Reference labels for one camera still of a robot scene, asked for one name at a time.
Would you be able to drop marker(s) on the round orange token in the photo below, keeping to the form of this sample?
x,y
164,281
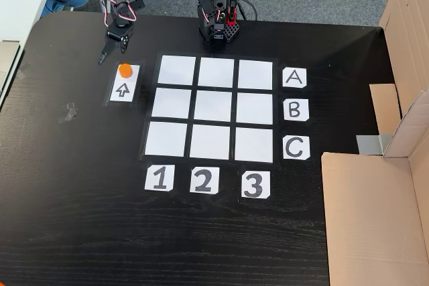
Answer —
x,y
125,69

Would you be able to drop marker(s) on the crumpled clear tape piece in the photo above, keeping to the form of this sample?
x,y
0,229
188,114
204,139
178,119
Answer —
x,y
68,113

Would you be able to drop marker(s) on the paper sheet letter C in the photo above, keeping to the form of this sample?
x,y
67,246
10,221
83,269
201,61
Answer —
x,y
295,147

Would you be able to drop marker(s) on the paper sheet letter A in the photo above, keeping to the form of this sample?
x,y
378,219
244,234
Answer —
x,y
294,77

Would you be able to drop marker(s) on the paper sheet with arrow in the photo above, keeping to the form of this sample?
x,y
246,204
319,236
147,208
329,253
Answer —
x,y
124,90

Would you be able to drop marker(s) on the brown cardboard screen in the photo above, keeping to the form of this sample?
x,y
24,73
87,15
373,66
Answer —
x,y
372,219

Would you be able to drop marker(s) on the black and red clamp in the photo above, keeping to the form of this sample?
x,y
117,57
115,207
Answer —
x,y
232,11

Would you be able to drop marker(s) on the grey tape strip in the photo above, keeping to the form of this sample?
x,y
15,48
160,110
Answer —
x,y
370,143

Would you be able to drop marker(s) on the white nine-square grid sheet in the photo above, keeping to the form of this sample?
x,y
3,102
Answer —
x,y
214,106

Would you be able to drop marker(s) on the paper sheet number 2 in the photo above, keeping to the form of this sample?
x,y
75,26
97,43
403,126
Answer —
x,y
204,180

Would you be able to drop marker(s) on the paper sheet number 1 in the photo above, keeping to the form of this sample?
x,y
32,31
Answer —
x,y
159,178

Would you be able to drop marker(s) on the paper sheet letter B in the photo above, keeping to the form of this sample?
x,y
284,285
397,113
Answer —
x,y
295,110

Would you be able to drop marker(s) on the flat clear tape piece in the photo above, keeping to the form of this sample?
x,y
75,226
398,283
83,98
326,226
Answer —
x,y
24,71

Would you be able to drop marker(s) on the paper sheet number 3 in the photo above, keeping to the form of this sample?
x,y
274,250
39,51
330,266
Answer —
x,y
255,184

